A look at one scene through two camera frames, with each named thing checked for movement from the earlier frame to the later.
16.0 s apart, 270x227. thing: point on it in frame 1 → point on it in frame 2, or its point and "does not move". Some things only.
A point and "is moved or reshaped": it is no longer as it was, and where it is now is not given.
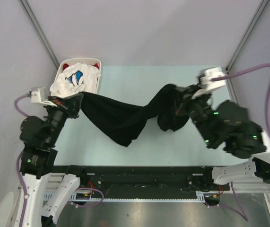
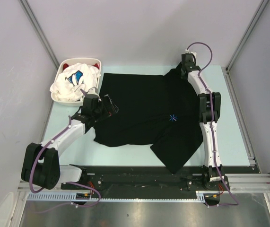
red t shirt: (65, 65) does not move
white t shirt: (75, 78) does not move
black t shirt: (126, 123) is moved or reshaped
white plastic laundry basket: (73, 60) does not move
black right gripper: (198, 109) → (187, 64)
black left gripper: (71, 104) → (114, 108)
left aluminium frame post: (28, 10) does not move
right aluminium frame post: (260, 10) does not move
